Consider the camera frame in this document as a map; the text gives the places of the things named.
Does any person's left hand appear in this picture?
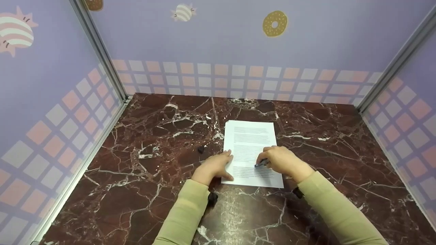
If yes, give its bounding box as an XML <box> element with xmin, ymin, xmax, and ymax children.
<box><xmin>191</xmin><ymin>149</ymin><xmax>235</xmax><ymax>186</ymax></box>

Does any person's right hand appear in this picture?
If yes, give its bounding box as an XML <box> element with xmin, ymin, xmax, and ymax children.
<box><xmin>256</xmin><ymin>146</ymin><xmax>315</xmax><ymax>184</ymax></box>

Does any person's left forearm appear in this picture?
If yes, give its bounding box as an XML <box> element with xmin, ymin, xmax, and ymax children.
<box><xmin>152</xmin><ymin>179</ymin><xmax>211</xmax><ymax>245</ymax></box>

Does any person's right forearm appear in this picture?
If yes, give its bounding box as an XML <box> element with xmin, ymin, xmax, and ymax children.
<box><xmin>297</xmin><ymin>171</ymin><xmax>389</xmax><ymax>245</ymax></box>

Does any white printed paper sheet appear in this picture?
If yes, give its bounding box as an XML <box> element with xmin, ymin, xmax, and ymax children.
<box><xmin>221</xmin><ymin>120</ymin><xmax>284</xmax><ymax>189</ymax></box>

